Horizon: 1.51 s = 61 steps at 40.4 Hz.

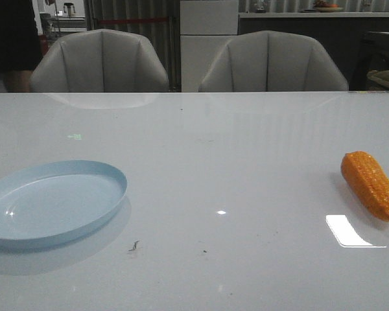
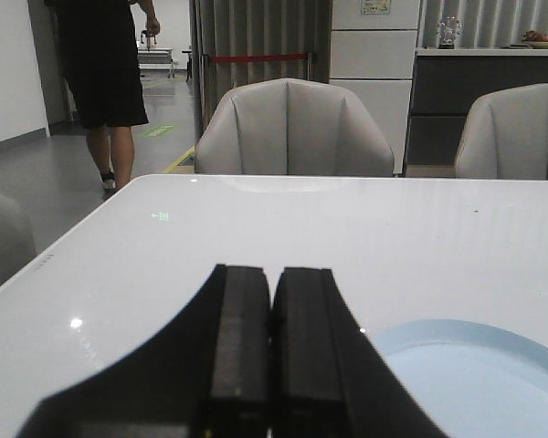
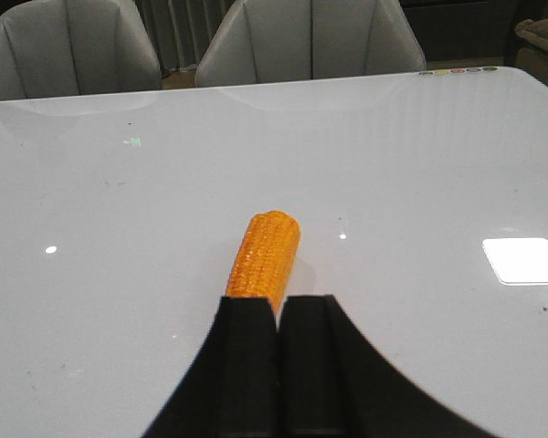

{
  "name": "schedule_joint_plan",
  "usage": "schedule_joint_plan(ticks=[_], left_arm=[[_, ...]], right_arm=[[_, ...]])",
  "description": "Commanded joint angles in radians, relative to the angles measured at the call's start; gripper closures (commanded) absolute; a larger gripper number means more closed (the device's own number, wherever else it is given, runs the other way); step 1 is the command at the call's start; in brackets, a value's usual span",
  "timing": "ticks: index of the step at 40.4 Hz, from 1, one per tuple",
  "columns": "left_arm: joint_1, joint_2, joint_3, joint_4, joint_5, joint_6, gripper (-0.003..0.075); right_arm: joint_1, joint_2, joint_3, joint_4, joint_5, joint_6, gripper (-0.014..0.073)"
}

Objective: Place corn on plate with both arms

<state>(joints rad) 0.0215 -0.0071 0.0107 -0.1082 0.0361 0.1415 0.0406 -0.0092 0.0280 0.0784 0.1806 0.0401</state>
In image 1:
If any light blue round plate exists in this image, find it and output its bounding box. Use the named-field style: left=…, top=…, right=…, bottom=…
left=0, top=160, right=127, bottom=249

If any orange plastic corn cob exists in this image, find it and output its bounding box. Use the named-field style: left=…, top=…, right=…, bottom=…
left=340, top=151, right=389, bottom=222

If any right beige leather chair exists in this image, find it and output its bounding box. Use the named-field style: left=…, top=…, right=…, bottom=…
left=198, top=30, right=348, bottom=92

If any beige leather chair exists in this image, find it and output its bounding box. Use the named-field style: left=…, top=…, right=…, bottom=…
left=198, top=30, right=348, bottom=92
left=29, top=29, right=169, bottom=93

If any white cabinet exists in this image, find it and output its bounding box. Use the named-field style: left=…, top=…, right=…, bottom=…
left=180, top=1, right=239, bottom=92

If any left beige leather chair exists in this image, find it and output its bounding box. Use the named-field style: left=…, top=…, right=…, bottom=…
left=29, top=29, right=169, bottom=93

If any red barrier belt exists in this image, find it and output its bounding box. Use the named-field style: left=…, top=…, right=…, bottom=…
left=94, top=16, right=169, bottom=25

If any grey counter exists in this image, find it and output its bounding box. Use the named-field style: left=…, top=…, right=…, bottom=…
left=238, top=12, right=389, bottom=84

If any fruit bowl on counter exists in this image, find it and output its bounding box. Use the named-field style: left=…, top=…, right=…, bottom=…
left=313, top=0, right=343, bottom=12

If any dark armchair with cushion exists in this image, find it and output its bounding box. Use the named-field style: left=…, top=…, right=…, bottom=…
left=349, top=31, right=389, bottom=91

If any person in dark clothes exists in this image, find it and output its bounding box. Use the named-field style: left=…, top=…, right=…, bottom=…
left=0, top=1, right=42, bottom=93

